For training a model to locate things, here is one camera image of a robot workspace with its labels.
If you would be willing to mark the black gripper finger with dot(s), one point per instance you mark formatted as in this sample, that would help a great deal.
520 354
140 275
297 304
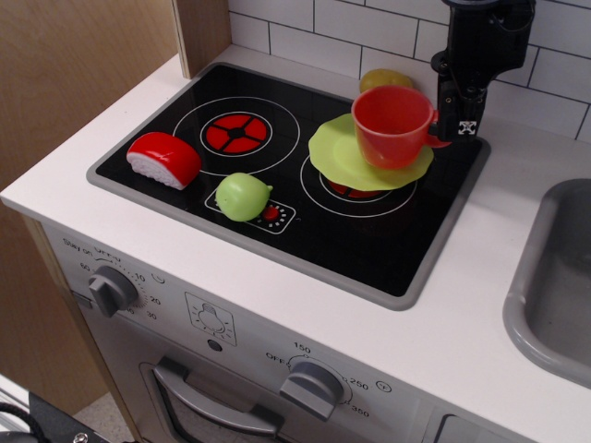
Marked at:
462 117

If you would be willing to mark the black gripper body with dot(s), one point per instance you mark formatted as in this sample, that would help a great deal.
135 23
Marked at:
485 39

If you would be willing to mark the red plastic cup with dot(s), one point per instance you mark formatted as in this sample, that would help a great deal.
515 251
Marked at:
392 125

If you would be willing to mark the green plastic plate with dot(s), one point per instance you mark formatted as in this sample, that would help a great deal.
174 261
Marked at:
333 151

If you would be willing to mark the yellow toy potato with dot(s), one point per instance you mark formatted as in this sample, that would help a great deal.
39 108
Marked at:
383 77

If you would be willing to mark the grey toy sink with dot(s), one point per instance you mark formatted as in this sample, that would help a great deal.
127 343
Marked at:
547 309

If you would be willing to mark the green toy pear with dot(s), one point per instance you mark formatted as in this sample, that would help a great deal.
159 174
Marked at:
242 197

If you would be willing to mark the black toy stovetop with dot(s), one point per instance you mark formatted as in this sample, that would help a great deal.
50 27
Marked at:
378 245

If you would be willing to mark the red white toy sushi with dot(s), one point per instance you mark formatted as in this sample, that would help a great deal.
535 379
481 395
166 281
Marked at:
164 158

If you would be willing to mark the grey oven temperature knob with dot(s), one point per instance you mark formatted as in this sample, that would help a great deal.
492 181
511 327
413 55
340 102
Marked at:
312 388

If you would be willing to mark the grey timer knob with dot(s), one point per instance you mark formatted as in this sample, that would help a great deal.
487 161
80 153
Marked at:
112 291

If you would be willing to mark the black device at bottom left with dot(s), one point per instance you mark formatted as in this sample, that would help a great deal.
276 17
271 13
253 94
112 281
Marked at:
40 421

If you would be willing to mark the wooden side post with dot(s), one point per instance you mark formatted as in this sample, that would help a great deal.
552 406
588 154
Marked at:
203 31

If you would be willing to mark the grey oven door handle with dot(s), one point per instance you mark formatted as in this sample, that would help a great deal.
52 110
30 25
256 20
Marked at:
258 422

